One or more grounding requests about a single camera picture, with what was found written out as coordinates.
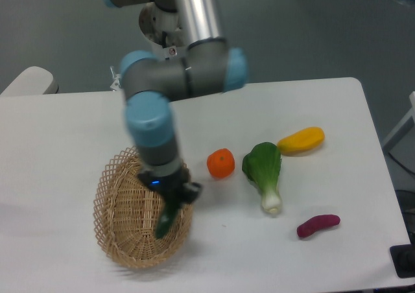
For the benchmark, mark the dark green cucumber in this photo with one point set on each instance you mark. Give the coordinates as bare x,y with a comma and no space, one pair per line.
169,212

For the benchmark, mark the black device at table edge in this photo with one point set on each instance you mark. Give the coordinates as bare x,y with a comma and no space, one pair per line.
403,260

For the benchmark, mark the white furniture at right edge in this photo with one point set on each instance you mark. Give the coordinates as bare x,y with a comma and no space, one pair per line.
400,130

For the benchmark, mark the purple sweet potato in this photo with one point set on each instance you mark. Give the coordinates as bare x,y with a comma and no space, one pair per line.
316,224

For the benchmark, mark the white chair armrest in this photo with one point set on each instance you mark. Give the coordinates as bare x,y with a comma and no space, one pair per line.
32,81

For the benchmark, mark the yellow mango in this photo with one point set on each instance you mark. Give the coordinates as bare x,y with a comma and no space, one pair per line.
301,141

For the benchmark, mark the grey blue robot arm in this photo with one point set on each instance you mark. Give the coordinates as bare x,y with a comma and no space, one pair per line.
208,66

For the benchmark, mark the green bok choy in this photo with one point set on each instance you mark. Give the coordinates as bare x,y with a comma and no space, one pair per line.
262,166

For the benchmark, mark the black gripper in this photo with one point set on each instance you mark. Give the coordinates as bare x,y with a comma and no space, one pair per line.
171,187

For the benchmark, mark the orange tangerine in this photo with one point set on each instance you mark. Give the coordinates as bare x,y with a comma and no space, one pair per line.
221,163

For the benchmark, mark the woven wicker basket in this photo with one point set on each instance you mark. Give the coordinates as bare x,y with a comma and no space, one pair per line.
126,213

